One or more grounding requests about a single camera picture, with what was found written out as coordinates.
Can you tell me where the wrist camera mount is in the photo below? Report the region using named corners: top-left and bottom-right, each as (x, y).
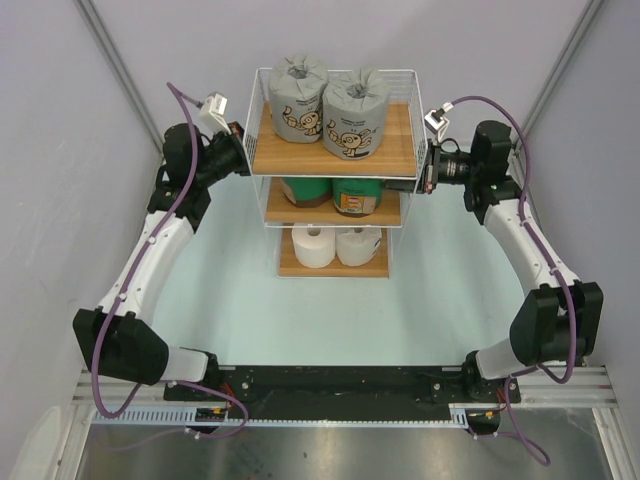
top-left (424, 102), bottom-right (453, 143)
top-left (199, 92), bottom-right (231, 135)

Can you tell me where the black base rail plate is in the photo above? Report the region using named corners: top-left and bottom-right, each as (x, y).
top-left (164, 365), bottom-right (521, 424)

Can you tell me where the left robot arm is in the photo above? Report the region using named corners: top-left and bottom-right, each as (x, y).
top-left (73, 122), bottom-right (249, 385)

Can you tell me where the white object bottom left corner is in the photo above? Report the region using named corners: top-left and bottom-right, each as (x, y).
top-left (10, 406), bottom-right (62, 480)

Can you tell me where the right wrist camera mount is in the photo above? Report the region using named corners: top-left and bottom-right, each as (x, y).
top-left (424, 102), bottom-right (453, 143)

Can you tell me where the grey paper roll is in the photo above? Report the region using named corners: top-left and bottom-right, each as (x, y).
top-left (268, 53), bottom-right (329, 144)
top-left (323, 68), bottom-right (390, 160)

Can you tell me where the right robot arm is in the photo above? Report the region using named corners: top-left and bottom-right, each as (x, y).
top-left (385, 118), bottom-right (604, 401)

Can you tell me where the green paper roll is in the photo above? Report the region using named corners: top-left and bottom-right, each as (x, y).
top-left (332, 178), bottom-right (383, 216)
top-left (281, 177), bottom-right (332, 208)

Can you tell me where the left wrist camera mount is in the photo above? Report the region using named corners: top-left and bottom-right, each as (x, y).
top-left (199, 92), bottom-right (231, 135)

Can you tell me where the white wire three-tier shelf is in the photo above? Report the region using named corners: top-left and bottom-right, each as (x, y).
top-left (241, 67), bottom-right (429, 280)

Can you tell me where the plain white paper roll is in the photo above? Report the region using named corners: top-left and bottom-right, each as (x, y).
top-left (291, 223), bottom-right (336, 269)

